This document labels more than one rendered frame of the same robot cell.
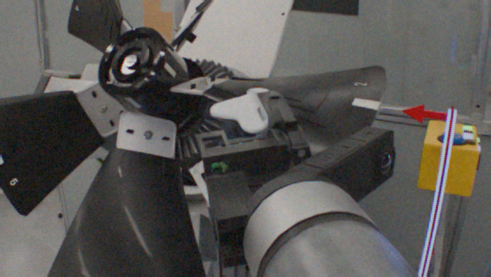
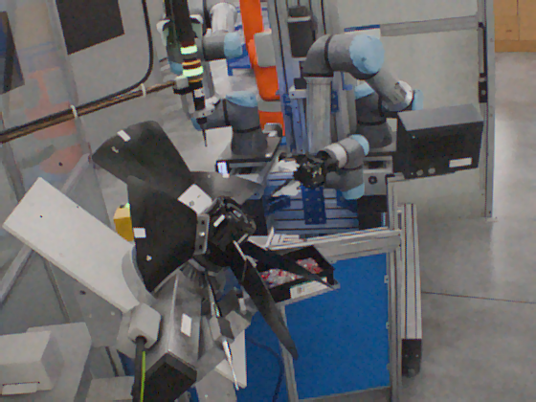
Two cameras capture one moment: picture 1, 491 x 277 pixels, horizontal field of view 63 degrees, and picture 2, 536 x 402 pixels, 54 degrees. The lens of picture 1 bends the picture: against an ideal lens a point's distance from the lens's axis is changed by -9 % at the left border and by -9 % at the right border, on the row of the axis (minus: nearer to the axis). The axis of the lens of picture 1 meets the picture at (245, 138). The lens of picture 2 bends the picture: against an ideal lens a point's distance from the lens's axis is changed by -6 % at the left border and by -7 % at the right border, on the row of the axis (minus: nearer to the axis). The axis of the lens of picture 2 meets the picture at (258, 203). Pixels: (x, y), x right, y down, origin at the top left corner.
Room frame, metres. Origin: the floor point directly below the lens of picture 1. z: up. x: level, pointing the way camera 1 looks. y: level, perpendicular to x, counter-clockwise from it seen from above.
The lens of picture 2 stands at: (1.09, 1.29, 1.81)
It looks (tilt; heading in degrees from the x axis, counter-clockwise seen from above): 25 degrees down; 245
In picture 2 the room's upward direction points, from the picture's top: 9 degrees counter-clockwise
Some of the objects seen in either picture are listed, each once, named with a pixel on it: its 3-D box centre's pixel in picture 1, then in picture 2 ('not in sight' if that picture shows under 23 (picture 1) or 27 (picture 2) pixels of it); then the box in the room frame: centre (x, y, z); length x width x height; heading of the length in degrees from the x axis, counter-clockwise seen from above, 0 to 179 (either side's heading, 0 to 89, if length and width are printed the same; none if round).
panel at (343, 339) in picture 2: not in sight; (282, 341); (0.39, -0.22, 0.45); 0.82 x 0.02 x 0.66; 154
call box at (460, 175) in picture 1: (448, 158); (142, 222); (0.74, -0.39, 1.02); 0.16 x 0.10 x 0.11; 154
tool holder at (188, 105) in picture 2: not in sight; (193, 95); (0.65, 0.06, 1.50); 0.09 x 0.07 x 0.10; 9
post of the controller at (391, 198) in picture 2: not in sight; (391, 202); (0.00, -0.03, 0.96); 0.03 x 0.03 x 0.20; 64
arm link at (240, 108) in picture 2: not in sight; (241, 108); (0.19, -0.68, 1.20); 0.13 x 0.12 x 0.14; 152
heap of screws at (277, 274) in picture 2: not in sight; (294, 277); (0.40, -0.04, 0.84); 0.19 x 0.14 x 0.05; 170
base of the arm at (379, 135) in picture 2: not in sight; (372, 129); (-0.19, -0.35, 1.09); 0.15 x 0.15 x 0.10
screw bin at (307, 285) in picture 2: not in sight; (292, 275); (0.40, -0.04, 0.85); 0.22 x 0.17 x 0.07; 170
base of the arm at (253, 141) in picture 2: not in sight; (247, 136); (0.19, -0.68, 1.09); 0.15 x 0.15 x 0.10
